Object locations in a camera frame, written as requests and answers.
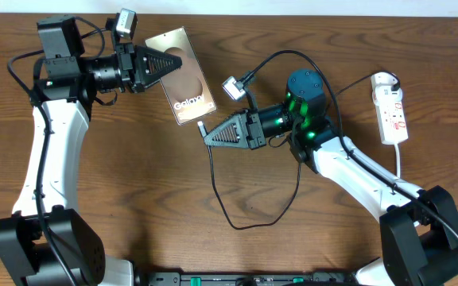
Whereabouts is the black USB charging cable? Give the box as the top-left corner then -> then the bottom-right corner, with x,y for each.
196,71 -> 402,231

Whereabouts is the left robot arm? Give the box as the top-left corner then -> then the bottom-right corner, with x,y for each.
0,9 -> 182,285

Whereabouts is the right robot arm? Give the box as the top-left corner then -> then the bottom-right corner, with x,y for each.
198,69 -> 458,285

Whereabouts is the white power strip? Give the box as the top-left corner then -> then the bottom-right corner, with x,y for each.
372,85 -> 409,145

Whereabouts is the black right camera cable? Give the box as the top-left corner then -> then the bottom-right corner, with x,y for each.
240,49 -> 458,286

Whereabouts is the white power strip cord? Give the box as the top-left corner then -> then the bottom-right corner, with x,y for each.
393,143 -> 402,180

